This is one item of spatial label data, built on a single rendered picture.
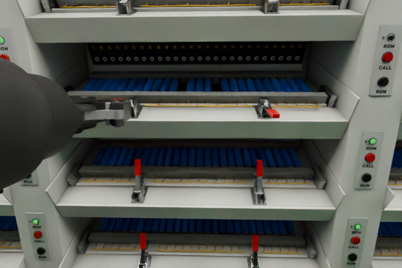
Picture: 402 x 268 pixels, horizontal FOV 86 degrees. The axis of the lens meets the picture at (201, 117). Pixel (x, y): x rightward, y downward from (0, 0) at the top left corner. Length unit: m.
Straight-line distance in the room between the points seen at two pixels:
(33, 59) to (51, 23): 0.08
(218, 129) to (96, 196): 0.32
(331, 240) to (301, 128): 0.27
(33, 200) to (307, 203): 0.60
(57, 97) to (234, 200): 0.41
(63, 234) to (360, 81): 0.71
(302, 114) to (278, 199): 0.19
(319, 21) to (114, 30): 0.37
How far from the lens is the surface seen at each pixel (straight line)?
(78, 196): 0.59
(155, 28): 0.43
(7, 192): 0.64
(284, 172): 0.56
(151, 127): 0.44
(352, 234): 0.62
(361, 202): 0.59
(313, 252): 0.67
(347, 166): 0.53
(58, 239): 0.65
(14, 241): 0.83
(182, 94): 0.46
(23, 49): 0.53
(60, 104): 0.20
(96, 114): 0.24
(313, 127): 0.48
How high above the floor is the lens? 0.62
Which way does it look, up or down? 12 degrees down
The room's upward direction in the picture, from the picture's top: straight up
